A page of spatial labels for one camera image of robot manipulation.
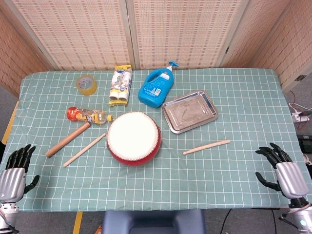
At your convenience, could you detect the blue detergent pump bottle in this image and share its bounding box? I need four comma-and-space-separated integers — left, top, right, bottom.
137, 60, 179, 109

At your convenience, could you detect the black box device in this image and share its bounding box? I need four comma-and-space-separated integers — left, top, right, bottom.
297, 135, 312, 154

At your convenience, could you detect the yellow clear tape roll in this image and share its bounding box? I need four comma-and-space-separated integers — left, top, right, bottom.
76, 75, 98, 96

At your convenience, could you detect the wooden drumstick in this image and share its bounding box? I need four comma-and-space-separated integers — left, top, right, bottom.
182, 139, 231, 156
63, 133, 107, 168

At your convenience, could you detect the orange drink plastic bottle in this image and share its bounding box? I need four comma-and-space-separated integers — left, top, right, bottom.
67, 106, 114, 125

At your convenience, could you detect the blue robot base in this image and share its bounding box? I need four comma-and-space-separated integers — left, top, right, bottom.
102, 209, 207, 234

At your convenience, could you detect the red cable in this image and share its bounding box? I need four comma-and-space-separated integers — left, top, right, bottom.
289, 90, 299, 110

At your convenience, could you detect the black floor cable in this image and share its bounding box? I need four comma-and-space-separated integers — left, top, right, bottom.
220, 209, 232, 234

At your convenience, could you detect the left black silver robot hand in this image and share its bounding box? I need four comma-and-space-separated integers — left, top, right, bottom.
0, 144, 40, 203

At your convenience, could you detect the white power strip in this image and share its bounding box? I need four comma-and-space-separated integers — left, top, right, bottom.
291, 111, 310, 122

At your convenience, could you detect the green checked tablecloth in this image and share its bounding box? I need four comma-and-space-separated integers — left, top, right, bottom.
0, 68, 312, 212

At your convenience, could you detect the wooden rolling pin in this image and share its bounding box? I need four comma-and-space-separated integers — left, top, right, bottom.
45, 122, 91, 158

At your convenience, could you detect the red drum white skin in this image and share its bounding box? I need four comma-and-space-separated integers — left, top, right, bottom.
106, 112, 162, 167

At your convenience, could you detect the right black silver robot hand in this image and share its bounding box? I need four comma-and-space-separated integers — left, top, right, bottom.
255, 142, 310, 198

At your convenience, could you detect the bamboo folding screen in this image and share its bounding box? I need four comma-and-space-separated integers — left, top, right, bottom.
0, 0, 312, 98

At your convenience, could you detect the rectangular metal tray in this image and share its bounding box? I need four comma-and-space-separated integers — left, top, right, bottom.
161, 90, 219, 135

